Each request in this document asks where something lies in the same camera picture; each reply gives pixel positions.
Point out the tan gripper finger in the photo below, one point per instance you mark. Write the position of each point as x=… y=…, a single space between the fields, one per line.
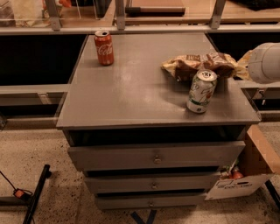
x=241 y=71

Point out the brown chip bag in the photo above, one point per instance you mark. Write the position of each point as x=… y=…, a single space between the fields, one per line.
x=184 y=67

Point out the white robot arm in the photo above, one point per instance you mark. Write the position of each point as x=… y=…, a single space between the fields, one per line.
x=261 y=65

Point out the green white 7up can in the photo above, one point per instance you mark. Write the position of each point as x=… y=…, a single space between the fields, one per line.
x=203 y=85

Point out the red coca-cola can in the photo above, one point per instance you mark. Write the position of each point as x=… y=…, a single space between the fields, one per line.
x=104 y=47

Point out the cardboard box with items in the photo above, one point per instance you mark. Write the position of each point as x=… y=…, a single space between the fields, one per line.
x=258 y=162

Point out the black bar on shelf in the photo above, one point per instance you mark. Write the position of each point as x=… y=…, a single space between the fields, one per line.
x=155 y=10

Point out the top grey drawer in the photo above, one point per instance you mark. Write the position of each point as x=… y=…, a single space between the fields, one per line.
x=156 y=155

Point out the grey drawer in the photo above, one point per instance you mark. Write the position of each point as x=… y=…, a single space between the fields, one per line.
x=151 y=182
x=150 y=201
x=156 y=155

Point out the middle grey drawer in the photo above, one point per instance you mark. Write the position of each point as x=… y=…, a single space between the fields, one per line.
x=151 y=182

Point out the grey drawer cabinet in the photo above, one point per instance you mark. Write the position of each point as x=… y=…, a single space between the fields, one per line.
x=131 y=134

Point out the bottom grey drawer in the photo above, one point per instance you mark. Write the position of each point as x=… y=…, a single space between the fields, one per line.
x=150 y=201

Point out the black floor stand leg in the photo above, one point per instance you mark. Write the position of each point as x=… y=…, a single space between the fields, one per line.
x=45 y=174

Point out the orange cable connector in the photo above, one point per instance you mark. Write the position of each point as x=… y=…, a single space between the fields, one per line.
x=22 y=194

